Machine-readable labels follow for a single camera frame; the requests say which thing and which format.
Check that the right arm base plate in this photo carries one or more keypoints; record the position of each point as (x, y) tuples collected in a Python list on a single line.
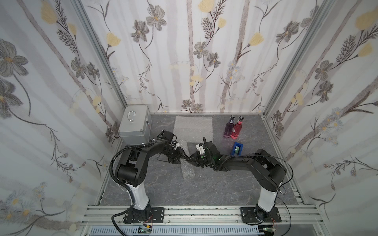
[(253, 215)]

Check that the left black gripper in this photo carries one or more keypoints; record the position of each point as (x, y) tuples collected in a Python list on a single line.
[(174, 153)]

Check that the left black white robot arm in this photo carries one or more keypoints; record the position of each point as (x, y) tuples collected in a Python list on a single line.
[(128, 169)]

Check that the single bubble wrap sheet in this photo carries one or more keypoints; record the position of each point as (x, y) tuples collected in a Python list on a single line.
[(188, 171)]

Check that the grey metal case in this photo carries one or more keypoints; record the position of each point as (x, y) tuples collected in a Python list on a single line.
[(135, 127)]

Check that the dark purple bottle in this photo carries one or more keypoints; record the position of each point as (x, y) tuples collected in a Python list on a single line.
[(229, 127)]

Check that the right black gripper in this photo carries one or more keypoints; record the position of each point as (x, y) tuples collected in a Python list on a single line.
[(199, 158)]

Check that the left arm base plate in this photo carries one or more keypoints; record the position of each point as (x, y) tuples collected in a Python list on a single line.
[(150, 214)]

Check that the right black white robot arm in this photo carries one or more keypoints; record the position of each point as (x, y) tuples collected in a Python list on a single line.
[(266, 169)]

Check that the bubble wrap sheet stack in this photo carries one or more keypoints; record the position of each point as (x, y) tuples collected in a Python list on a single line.
[(193, 129)]

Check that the pink red bottle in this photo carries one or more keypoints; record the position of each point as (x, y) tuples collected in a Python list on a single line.
[(237, 128)]

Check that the blue tape dispenser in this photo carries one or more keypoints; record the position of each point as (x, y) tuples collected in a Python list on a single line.
[(237, 149)]

